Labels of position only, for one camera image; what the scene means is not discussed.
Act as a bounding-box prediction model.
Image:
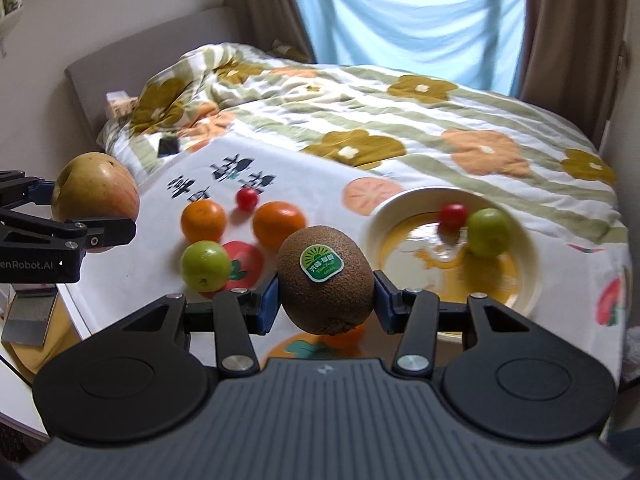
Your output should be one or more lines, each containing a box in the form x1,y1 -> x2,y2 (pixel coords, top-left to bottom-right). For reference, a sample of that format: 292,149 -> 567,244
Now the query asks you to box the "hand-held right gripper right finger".
373,270 -> 534,377

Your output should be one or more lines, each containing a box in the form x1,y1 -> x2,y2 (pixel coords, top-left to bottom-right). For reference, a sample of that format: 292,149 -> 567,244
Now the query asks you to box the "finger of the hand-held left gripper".
0,209 -> 137,252
0,170 -> 56,211

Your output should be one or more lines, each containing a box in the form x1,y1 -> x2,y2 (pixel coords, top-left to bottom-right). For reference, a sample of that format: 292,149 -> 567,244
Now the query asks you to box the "grey metal box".
1,285 -> 60,347

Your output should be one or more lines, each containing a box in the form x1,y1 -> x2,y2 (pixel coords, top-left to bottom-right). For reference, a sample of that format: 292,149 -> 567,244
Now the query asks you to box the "floral striped duvet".
97,42 -> 618,241

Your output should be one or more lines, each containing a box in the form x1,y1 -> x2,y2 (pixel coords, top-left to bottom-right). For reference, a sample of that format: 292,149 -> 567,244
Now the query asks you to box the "small green fruit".
466,208 -> 512,258
180,241 -> 232,293

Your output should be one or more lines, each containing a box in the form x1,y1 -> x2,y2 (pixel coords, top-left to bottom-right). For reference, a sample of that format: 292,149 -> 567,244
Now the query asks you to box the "patterned pillow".
270,39 -> 311,63

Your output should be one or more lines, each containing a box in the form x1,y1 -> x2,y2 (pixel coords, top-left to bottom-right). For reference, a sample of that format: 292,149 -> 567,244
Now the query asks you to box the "brown kiwi with green sticker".
276,226 -> 376,336

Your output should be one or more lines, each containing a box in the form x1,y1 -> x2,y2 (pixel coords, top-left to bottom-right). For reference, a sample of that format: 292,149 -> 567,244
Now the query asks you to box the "yellow red apple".
51,152 -> 141,254

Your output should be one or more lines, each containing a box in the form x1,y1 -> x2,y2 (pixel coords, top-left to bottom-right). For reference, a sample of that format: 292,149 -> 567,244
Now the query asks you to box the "patterned tissue box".
105,91 -> 138,121

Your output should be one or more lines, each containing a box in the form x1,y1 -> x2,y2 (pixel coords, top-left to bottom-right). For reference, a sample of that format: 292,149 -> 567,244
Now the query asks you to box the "white bowl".
360,187 -> 545,336

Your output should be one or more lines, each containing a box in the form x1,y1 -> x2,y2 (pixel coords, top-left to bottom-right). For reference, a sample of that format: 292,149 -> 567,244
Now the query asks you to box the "orange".
180,200 -> 227,243
251,201 -> 307,249

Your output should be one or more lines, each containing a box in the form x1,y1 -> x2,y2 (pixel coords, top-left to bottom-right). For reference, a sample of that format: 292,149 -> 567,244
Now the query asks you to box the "light blue cloth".
292,0 -> 528,98

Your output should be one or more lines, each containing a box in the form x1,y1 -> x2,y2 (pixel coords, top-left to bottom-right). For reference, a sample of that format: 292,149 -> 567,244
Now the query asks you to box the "brown curtain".
217,0 -> 316,63
520,0 -> 632,146

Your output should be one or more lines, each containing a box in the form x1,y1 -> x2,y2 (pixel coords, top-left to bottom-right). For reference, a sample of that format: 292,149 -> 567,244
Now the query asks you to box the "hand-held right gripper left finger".
119,273 -> 280,377

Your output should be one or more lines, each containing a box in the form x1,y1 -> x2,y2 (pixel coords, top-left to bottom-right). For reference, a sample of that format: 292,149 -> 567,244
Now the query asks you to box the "grey headboard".
64,5 -> 251,153

